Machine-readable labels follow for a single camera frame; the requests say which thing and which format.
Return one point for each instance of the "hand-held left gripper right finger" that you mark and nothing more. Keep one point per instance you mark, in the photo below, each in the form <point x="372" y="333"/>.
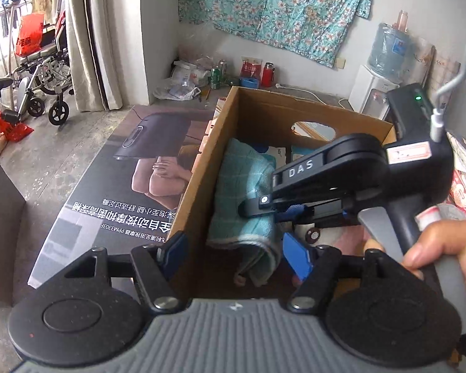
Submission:
<point x="297" y="256"/>

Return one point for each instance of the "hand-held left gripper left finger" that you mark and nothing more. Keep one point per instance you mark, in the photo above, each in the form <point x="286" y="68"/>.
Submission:
<point x="174" y="250"/>

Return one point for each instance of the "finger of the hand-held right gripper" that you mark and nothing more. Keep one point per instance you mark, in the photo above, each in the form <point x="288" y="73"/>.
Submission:
<point x="326" y="213"/>
<point x="256" y="206"/>

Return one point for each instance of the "pink plush toy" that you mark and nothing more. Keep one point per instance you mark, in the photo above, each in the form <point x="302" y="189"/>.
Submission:
<point x="322" y="241"/>

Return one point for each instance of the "teal checked towel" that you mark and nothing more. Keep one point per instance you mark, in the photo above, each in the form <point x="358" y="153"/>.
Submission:
<point x="240" y="178"/>

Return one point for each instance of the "brown cardboard box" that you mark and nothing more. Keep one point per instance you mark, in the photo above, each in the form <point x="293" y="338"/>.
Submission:
<point x="264" y="112"/>

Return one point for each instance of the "person's right hand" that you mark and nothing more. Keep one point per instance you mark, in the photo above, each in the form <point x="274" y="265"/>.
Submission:
<point x="450" y="244"/>

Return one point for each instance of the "white water dispenser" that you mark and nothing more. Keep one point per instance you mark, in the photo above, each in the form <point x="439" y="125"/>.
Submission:
<point x="365" y="89"/>

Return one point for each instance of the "large printed cardboard box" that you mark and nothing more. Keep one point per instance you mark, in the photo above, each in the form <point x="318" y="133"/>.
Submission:
<point x="101" y="186"/>

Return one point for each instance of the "checked rolled mat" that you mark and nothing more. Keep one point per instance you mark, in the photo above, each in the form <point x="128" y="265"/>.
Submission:
<point x="448" y="74"/>

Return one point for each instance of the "floral rolled mat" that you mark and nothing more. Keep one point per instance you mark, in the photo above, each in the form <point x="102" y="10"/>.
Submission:
<point x="421" y="62"/>

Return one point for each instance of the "blue water bottle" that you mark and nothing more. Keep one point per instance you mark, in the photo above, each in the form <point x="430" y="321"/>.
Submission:
<point x="388" y="54"/>

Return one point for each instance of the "blue basin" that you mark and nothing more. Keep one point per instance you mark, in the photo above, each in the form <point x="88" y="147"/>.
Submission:
<point x="250" y="83"/>

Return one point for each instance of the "red thermos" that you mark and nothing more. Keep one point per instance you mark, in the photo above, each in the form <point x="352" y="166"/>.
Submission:
<point x="268" y="75"/>

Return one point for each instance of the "red box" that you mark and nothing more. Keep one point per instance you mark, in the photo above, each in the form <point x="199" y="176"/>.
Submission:
<point x="251" y="69"/>

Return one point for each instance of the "pile of plastic bags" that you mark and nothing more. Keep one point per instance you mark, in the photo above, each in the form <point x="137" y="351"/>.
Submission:
<point x="182" y="81"/>

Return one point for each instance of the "pink bottle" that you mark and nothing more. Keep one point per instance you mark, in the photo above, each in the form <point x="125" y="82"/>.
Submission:
<point x="402" y="21"/>

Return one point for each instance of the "grey cabinet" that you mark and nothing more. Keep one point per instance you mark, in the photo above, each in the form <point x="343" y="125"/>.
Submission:
<point x="0" y="221"/>

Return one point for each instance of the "wheelchair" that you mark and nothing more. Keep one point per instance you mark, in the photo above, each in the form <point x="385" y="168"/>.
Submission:
<point x="58" y="114"/>

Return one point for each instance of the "red floor bag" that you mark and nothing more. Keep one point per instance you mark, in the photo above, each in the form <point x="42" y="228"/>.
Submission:
<point x="17" y="130"/>

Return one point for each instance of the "beige curtain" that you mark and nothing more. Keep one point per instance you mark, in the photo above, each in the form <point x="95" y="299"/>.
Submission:
<point x="97" y="39"/>

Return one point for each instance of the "orange red bag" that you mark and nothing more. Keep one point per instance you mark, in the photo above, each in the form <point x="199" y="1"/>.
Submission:
<point x="29" y="37"/>

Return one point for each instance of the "yellow towel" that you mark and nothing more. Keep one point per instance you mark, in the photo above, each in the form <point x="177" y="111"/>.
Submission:
<point x="44" y="2"/>

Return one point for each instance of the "wall socket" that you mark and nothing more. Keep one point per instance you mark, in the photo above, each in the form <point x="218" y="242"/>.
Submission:
<point x="341" y="63"/>

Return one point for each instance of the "teal floral wall cloth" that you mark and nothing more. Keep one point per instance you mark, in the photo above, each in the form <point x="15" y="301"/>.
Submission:
<point x="275" y="7"/>

